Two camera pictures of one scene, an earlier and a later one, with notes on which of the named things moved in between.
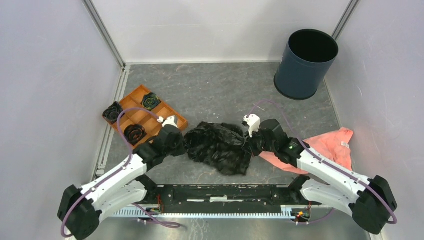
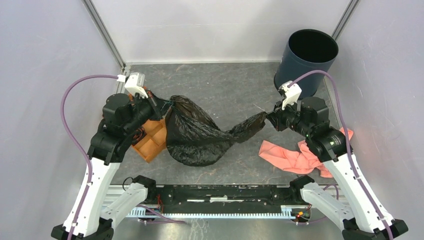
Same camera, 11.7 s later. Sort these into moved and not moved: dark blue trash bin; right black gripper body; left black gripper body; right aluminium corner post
Moved: right black gripper body; left black gripper body
Not moved: dark blue trash bin; right aluminium corner post
